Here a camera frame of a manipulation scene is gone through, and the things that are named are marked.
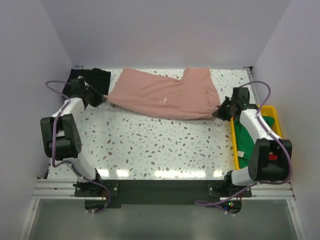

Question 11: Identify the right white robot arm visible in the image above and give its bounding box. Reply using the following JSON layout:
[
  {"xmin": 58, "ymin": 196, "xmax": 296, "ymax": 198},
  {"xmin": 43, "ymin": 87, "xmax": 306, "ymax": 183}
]
[{"xmin": 213, "ymin": 87, "xmax": 293, "ymax": 197}]

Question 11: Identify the yellow plastic bin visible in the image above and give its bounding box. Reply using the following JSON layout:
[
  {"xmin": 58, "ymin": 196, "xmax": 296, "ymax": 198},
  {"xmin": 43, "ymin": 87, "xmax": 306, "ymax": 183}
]
[{"xmin": 230, "ymin": 105, "xmax": 282, "ymax": 170}]

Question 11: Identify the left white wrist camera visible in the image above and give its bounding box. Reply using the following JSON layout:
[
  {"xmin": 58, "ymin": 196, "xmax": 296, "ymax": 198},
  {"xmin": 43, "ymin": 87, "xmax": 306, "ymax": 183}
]
[{"xmin": 77, "ymin": 76, "xmax": 89, "ymax": 88}]

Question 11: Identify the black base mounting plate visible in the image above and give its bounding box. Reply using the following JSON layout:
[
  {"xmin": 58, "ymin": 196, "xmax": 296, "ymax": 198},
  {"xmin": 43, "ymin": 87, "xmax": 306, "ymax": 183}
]
[{"xmin": 73, "ymin": 179, "xmax": 244, "ymax": 210}]

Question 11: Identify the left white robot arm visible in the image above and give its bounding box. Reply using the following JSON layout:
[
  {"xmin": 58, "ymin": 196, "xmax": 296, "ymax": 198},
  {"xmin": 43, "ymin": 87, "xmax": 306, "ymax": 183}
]
[{"xmin": 40, "ymin": 77, "xmax": 106, "ymax": 196}]

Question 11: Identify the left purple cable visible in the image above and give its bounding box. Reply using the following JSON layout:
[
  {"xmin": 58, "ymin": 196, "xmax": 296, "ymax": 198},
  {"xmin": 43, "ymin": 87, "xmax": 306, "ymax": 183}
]
[{"xmin": 44, "ymin": 80, "xmax": 112, "ymax": 215}]

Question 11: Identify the folded black t-shirt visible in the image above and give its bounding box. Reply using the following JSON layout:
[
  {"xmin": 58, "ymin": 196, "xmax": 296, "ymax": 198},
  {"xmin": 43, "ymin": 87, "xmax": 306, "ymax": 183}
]
[{"xmin": 62, "ymin": 68, "xmax": 111, "ymax": 98}]

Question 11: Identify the green t-shirt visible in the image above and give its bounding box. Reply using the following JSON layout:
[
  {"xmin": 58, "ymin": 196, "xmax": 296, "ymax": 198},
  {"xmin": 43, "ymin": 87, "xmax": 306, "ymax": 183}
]
[{"xmin": 233, "ymin": 114, "xmax": 275, "ymax": 167}]

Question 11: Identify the pink printed t-shirt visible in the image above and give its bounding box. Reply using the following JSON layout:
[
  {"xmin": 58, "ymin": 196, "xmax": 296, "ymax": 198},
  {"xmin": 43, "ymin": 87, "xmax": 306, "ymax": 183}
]
[{"xmin": 106, "ymin": 67, "xmax": 221, "ymax": 120}]

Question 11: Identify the red t-shirt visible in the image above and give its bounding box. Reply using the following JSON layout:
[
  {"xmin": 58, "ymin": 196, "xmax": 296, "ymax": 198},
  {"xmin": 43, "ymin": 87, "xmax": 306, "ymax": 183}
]
[{"xmin": 268, "ymin": 153, "xmax": 278, "ymax": 161}]

